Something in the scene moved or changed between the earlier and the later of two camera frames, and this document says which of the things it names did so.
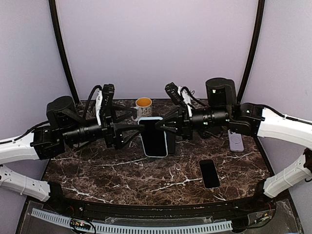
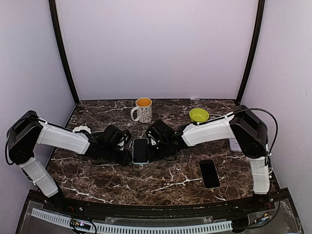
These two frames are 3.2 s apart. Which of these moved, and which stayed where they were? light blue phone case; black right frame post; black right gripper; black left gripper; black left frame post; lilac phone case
Moved: black right gripper; light blue phone case; black left gripper
Stayed: black right frame post; lilac phone case; black left frame post
